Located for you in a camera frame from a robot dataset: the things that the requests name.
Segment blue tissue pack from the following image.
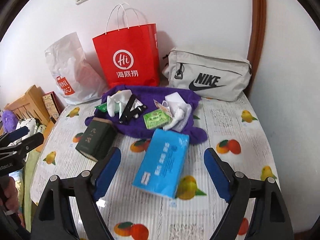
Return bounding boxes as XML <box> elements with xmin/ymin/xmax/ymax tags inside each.
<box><xmin>132</xmin><ymin>129</ymin><xmax>189</xmax><ymax>199</ymax></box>

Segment dark green tea tin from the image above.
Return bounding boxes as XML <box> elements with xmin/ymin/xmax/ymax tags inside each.
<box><xmin>75</xmin><ymin>118</ymin><xmax>117</xmax><ymax>162</ymax></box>

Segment fruit print tablecloth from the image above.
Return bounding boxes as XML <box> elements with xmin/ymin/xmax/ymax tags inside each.
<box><xmin>30</xmin><ymin>95</ymin><xmax>276</xmax><ymax>239</ymax></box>

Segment left hand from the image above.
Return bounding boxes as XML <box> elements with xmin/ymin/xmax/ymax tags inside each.
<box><xmin>1</xmin><ymin>176</ymin><xmax>19</xmax><ymax>212</ymax></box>

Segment green snack sachet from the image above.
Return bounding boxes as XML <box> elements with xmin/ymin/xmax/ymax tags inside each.
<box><xmin>95</xmin><ymin>102</ymin><xmax>107</xmax><ymax>113</ymax></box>

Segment beige Nike waist bag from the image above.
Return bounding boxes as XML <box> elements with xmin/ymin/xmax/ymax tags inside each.
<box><xmin>162</xmin><ymin>45</ymin><xmax>252</xmax><ymax>102</ymax></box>

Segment red Haidilao paper bag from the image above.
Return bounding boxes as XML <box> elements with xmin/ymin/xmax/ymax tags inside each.
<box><xmin>92</xmin><ymin>3</ymin><xmax>161</xmax><ymax>90</ymax></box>

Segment green tissue packet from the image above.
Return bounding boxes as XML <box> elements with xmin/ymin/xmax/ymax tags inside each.
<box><xmin>143</xmin><ymin>109</ymin><xmax>171</xmax><ymax>129</ymax></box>

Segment purple towel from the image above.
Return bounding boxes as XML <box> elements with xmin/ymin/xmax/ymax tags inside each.
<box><xmin>84</xmin><ymin>84</ymin><xmax>209</xmax><ymax>145</ymax></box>

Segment brown patterned box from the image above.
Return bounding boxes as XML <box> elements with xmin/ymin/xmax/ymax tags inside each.
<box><xmin>42</xmin><ymin>91</ymin><xmax>65</xmax><ymax>123</ymax></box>

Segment purple plush toy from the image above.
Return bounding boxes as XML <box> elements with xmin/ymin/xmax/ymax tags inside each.
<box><xmin>2</xmin><ymin>110</ymin><xmax>18</xmax><ymax>133</ymax></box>

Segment wooden chair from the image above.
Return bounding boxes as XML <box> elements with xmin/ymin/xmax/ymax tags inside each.
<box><xmin>4</xmin><ymin>85</ymin><xmax>54</xmax><ymax>153</ymax></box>

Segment white mesh drawstring pouch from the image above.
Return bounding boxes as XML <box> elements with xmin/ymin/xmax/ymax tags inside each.
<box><xmin>162</xmin><ymin>101</ymin><xmax>192</xmax><ymax>132</ymax></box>

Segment white Miniso plastic bag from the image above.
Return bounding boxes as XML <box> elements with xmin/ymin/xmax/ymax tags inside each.
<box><xmin>44</xmin><ymin>32</ymin><xmax>107</xmax><ymax>105</ymax></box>

